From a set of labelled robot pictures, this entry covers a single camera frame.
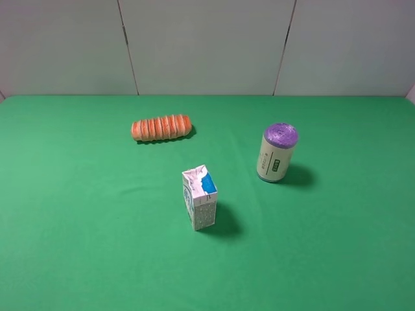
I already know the blue white milk carton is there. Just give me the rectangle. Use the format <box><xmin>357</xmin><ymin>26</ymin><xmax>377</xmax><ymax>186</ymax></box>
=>
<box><xmin>182</xmin><ymin>165</ymin><xmax>218</xmax><ymax>231</ymax></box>

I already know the purple bag roll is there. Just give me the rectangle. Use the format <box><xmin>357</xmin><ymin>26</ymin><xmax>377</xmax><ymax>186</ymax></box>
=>
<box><xmin>256</xmin><ymin>123</ymin><xmax>298</xmax><ymax>183</ymax></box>

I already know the orange ridged bread loaf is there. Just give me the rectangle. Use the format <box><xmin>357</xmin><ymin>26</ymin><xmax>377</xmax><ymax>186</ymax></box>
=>
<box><xmin>130</xmin><ymin>114</ymin><xmax>193</xmax><ymax>142</ymax></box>

